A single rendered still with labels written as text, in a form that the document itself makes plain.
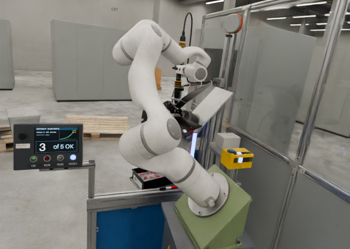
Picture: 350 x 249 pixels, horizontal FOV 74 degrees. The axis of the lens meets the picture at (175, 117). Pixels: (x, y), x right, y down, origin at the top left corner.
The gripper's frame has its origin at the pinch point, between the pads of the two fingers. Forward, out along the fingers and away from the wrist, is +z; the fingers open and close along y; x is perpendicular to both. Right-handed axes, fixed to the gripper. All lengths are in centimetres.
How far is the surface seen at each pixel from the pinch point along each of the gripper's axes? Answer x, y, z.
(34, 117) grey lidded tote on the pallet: -107, -133, 238
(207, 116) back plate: -33.8, 26.8, 4.0
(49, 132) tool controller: -28, -70, -40
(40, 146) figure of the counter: -34, -73, -42
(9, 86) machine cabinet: -138, -278, 655
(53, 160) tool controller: -40, -68, -43
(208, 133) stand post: -48, 33, 9
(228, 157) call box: -45, 21, -39
